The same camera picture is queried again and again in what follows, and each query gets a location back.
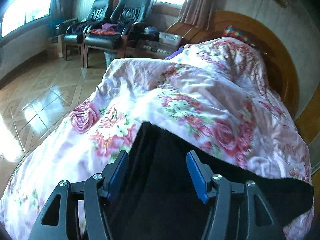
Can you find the black embroidered pants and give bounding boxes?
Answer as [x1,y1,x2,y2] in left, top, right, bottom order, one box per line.
[106,122,314,239]

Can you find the pink floral quilt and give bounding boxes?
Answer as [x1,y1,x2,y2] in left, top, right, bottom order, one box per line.
[1,37,313,239]

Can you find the wooden arched headboard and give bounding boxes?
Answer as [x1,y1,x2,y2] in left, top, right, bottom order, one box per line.
[165,10,300,119]

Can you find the colourful checkered pillow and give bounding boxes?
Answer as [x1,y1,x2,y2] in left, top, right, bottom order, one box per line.
[223,25,258,48]

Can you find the white box on nightstand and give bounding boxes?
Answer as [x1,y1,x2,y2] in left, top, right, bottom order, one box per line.
[159,32,182,47]

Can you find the wooden bedside table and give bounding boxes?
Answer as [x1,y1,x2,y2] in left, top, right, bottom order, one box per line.
[125,40,180,60]

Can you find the far black leather armchair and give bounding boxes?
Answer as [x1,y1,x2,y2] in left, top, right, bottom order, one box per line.
[63,0,113,61]

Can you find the black leather armchair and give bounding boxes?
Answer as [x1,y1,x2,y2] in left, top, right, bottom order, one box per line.
[63,0,113,61]
[82,0,155,68]

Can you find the near black leather armchair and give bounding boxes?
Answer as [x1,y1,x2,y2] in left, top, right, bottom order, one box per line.
[82,0,155,68]

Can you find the red patterned seat cushion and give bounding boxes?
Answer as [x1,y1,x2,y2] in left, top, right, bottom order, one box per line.
[89,29,120,36]

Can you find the purple cloth on chair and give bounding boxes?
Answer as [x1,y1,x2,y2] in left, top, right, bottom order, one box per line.
[101,23,118,31]

